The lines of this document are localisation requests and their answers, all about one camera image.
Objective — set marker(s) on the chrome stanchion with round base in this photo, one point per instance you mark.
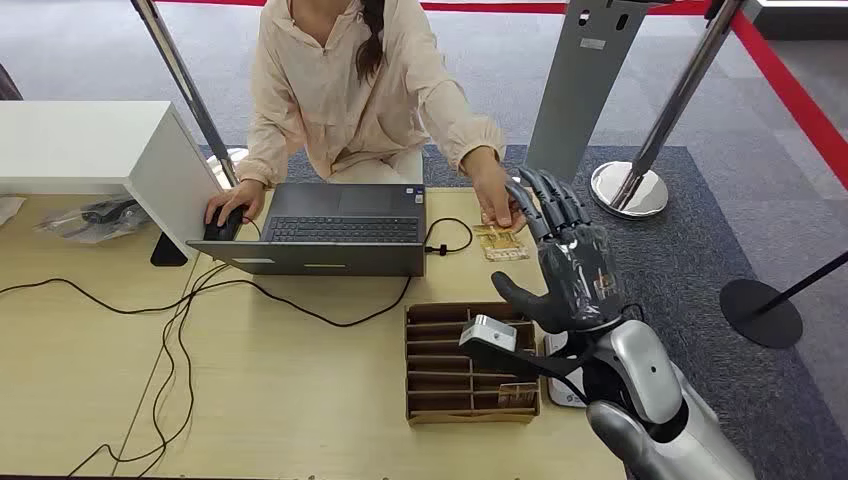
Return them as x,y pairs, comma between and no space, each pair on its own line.
669,112
185,79

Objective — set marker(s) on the black stanchion with flat base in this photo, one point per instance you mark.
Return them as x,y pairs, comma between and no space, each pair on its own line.
762,314

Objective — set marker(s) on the white card reader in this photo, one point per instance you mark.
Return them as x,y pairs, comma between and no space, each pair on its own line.
563,394

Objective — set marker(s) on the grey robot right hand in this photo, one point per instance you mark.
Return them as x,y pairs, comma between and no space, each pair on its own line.
580,278

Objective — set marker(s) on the white box shelf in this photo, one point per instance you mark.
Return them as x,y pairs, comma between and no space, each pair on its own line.
66,139

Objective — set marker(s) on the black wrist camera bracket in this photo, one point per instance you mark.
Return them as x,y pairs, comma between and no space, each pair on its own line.
530,363

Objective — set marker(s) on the brown cardboard card organizer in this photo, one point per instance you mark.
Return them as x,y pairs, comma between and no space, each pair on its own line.
437,371

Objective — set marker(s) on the black computer mouse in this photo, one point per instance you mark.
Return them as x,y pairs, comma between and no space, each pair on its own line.
225,232

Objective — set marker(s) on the dark display plinth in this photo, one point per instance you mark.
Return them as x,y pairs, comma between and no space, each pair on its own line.
808,23

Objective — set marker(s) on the white crumpled plastic sheet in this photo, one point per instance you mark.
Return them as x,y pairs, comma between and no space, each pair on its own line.
8,208

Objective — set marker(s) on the gold printed ID card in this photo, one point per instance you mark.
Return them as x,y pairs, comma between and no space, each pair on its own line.
503,245

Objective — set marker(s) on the clear plastic bag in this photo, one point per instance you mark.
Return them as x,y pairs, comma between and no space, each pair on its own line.
93,222

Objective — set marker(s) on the person's left hand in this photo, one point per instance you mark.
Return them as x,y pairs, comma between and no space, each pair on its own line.
490,185

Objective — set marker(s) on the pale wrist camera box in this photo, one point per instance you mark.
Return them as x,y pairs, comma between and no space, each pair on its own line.
493,331

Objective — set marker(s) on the dark grey chair edge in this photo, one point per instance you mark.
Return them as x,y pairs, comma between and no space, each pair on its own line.
8,89

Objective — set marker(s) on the dark grey laptop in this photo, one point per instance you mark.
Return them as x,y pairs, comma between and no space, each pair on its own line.
344,199

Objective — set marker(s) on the black stand foot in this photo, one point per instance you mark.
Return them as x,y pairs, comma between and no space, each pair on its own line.
166,255

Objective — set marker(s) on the person's right forearm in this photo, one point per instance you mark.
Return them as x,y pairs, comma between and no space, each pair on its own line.
262,159

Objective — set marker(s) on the person's right hand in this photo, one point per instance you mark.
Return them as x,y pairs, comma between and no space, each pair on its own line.
235,195

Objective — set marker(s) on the wide red barrier belt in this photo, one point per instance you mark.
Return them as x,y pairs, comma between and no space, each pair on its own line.
788,93

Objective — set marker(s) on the person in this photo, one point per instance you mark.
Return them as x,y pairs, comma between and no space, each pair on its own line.
344,99

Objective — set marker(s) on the grey kiosk stand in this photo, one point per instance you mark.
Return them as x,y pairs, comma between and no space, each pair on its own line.
583,86

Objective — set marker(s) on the person's left forearm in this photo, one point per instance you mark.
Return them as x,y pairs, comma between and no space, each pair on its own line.
464,126

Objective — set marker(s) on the gold hotel key card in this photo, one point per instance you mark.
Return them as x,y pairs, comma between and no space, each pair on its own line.
517,396

